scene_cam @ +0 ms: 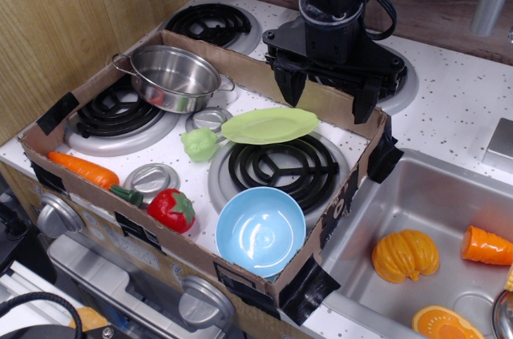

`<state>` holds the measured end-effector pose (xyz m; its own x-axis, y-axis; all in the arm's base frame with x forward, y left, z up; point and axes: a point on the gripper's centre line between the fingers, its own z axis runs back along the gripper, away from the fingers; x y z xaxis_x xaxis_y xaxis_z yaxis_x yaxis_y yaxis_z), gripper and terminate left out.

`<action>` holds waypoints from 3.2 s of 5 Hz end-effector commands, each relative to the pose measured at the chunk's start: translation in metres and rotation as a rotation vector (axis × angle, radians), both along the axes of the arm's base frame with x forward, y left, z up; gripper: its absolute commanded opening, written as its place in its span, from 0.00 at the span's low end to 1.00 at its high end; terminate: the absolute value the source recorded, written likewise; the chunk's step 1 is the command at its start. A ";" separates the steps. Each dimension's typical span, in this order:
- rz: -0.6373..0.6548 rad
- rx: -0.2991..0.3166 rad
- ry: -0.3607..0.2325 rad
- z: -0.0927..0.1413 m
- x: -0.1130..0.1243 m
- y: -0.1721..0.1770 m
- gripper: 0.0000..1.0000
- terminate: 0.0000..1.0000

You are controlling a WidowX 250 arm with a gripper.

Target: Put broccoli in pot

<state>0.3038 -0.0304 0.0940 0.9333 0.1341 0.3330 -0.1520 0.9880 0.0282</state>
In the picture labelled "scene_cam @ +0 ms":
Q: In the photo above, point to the orange toy pumpkin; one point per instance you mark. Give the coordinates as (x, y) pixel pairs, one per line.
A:
(407, 254)

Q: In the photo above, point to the grey oven front knob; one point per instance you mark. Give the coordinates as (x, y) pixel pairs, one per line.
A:
(57, 217)
(202, 305)

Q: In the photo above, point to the front right stove burner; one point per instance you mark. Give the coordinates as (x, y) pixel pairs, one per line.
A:
(310, 169)

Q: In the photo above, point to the silver metal pot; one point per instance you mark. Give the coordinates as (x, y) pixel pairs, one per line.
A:
(172, 79)

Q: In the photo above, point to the front left stove burner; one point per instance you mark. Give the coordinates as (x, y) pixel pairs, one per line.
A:
(117, 122)

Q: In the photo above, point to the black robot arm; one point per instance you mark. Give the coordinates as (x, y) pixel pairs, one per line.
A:
(343, 12)

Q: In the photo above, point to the orange toy carrot piece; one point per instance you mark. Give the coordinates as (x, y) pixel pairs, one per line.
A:
(486, 247)

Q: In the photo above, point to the red toy strawberry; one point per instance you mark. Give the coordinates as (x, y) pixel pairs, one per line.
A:
(172, 209)

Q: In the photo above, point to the orange object at bottom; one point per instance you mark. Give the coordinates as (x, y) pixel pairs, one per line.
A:
(91, 319)

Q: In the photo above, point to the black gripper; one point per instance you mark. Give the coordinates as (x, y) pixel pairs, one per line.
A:
(343, 57)

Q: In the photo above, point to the silver lid edge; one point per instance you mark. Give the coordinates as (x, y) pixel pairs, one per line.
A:
(501, 316)

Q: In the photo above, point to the grey faucet base block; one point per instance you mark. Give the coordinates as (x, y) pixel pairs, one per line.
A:
(498, 153)

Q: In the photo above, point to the light blue bowl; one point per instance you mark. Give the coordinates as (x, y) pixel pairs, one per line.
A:
(261, 230)

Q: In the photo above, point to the yellow toy corn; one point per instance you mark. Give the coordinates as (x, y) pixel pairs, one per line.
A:
(509, 281)

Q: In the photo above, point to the brown cardboard fence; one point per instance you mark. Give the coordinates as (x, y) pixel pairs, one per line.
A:
(302, 285)

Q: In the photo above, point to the stainless steel sink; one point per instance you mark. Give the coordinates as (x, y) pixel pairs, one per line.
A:
(431, 196)

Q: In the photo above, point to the green toy broccoli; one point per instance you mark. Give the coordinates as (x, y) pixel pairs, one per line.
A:
(199, 144)

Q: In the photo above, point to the back left stove burner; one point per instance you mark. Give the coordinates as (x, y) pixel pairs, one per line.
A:
(219, 24)

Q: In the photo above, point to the orange toy citrus half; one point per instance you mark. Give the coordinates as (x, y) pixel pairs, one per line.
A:
(436, 321)

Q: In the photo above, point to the green plastic plate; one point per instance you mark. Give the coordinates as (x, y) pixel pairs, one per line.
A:
(271, 125)

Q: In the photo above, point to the grey faucet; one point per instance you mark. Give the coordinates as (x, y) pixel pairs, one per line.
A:
(486, 16)

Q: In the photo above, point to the grey stove top knob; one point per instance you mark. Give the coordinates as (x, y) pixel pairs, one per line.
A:
(151, 179)
(211, 118)

